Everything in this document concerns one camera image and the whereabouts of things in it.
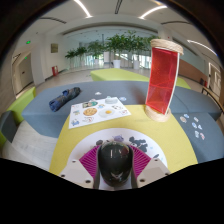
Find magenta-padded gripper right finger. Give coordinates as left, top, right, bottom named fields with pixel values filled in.
left=129, top=144, right=172, bottom=190

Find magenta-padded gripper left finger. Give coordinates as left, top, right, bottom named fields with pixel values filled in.
left=59, top=144, right=102, bottom=190

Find black computer mouse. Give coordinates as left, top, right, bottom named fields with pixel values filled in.
left=97, top=141, right=135, bottom=188

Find white round printed mouse pad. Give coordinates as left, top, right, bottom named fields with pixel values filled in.
left=68, top=127, right=169, bottom=192

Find white food-print sticker sheet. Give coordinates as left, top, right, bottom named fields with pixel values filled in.
left=67, top=96, right=132, bottom=130

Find folded blue umbrella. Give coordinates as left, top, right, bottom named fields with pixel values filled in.
left=48, top=86, right=82, bottom=113

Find small pale round container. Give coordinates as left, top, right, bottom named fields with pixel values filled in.
left=104, top=96, right=119, bottom=105

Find lime green sofa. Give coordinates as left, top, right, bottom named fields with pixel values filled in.
left=0, top=86, right=37, bottom=148

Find lime green bench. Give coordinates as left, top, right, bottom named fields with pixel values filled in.
left=90, top=67, right=192, bottom=90

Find row of potted green plants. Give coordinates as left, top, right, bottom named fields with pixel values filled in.
left=64, top=31, right=160, bottom=71

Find ceiling light strips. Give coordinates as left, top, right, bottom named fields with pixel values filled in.
left=73, top=0, right=218, bottom=57

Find red panel rope-wrapped stand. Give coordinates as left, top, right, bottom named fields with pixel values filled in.
left=144, top=38, right=185, bottom=123

